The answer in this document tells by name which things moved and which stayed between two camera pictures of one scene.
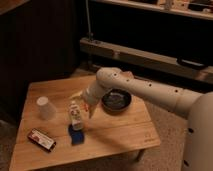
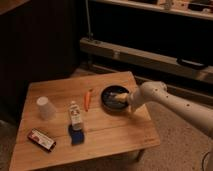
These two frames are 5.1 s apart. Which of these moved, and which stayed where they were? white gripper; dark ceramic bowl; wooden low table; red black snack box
Moved: white gripper
Stayed: red black snack box; dark ceramic bowl; wooden low table
